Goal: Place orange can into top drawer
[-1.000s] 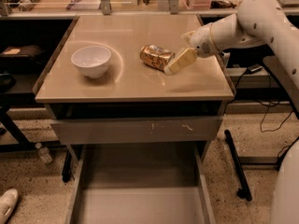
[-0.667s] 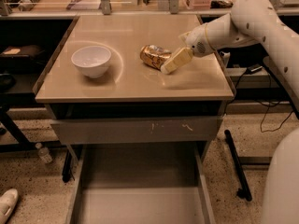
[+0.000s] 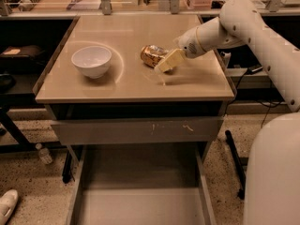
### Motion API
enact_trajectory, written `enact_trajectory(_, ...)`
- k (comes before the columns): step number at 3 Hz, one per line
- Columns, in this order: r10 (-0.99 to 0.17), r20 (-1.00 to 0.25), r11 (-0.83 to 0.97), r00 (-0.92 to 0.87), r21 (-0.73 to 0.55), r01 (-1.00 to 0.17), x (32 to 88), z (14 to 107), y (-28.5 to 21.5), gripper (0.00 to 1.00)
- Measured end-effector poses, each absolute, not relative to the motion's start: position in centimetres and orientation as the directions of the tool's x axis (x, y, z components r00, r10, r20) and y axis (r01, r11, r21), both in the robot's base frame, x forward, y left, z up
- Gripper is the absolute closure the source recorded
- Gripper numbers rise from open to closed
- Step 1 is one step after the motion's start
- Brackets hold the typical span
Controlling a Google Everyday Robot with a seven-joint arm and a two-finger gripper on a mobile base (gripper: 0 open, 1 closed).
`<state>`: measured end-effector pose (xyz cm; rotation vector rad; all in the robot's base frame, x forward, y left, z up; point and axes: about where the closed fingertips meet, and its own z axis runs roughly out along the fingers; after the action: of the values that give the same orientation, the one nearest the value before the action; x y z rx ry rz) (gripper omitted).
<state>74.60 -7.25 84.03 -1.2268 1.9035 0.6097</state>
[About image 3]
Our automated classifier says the grey drawer cabinet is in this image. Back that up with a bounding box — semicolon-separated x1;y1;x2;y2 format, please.
32;14;238;164

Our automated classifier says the black phone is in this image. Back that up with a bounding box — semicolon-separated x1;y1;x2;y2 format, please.
247;65;263;74

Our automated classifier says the white shoe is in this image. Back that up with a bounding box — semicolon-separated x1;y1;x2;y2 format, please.
0;189;19;225

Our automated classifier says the grey open bottom drawer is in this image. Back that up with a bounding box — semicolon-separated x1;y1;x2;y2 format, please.
66;142;217;225

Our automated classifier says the black cable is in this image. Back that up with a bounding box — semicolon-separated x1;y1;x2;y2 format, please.
256;99;284;129

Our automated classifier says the plastic water bottle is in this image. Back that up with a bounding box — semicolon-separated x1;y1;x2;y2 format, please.
36;143;53;165

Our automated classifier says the crushed orange soda can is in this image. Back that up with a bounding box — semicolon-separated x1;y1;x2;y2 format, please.
141;45;169;68

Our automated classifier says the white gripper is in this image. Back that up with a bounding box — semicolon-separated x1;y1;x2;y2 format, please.
154;27;206;73

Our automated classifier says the white bowl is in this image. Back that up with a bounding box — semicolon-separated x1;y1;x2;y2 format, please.
71;46;112;79

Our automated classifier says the black table leg bar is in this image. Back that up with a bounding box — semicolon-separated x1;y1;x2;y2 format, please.
225;130;248;200

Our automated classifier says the grey top drawer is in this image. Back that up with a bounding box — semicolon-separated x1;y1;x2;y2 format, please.
51;115;223;145

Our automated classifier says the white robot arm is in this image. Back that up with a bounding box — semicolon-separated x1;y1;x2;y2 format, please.
155;0;300;225

